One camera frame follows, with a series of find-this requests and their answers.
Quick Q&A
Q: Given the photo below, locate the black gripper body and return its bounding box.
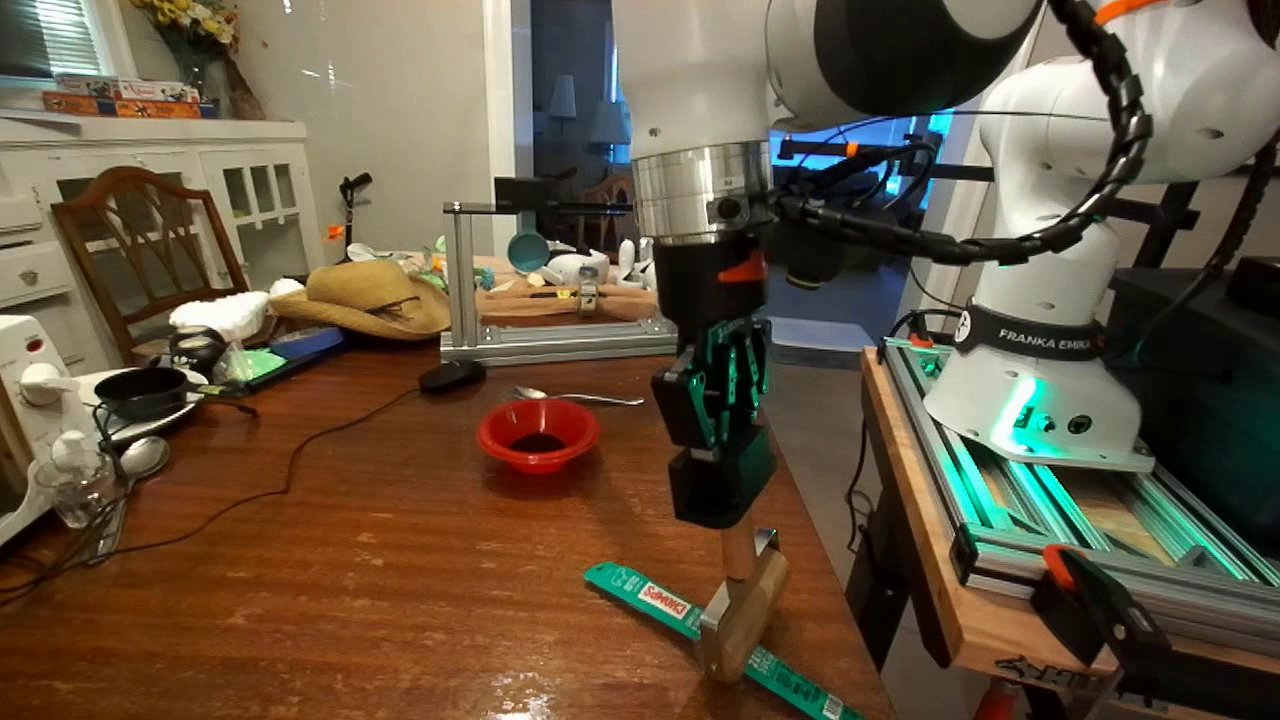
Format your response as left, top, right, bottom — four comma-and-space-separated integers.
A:
652, 244, 777, 528

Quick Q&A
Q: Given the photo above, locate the green packet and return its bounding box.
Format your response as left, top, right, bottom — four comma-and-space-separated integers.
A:
584, 561, 863, 720

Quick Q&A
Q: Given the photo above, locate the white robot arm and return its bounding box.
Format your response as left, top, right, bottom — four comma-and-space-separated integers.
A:
612, 0, 1280, 528

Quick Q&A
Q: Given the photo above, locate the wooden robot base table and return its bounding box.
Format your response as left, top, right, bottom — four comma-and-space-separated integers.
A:
849, 344, 1280, 707

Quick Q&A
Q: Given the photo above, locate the red bowl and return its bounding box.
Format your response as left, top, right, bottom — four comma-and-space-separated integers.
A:
477, 402, 601, 476

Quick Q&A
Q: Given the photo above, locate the metal spoon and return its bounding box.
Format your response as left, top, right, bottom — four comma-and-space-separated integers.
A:
518, 386, 646, 409

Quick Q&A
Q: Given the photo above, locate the black computer mouse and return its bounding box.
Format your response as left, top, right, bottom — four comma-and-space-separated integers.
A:
421, 360, 487, 398

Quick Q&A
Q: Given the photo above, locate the orange black clamp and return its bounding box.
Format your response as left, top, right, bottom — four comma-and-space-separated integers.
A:
1031, 544, 1280, 720

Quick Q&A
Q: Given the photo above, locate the green blue book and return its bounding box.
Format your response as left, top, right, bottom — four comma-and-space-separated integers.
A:
217, 328, 345, 394

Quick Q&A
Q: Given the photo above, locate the white cabinet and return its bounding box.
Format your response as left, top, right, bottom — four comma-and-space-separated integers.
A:
0, 111, 330, 367

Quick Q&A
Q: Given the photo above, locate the black pan on plate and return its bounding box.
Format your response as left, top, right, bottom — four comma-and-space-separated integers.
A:
94, 367, 191, 430

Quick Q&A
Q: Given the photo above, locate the wooden chair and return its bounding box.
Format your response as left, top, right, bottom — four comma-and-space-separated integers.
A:
52, 166, 248, 360

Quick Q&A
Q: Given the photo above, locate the flower vase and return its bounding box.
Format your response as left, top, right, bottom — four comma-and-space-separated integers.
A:
131, 0, 264, 121

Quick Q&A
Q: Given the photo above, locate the white toaster oven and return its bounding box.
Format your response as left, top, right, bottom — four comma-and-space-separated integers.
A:
0, 317, 100, 544

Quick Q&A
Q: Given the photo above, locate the aluminium frame camera stand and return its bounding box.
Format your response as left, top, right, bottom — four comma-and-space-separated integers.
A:
433, 175, 676, 365

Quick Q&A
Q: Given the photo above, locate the black mouse cable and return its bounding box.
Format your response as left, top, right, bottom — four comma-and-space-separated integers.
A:
0, 380, 428, 604

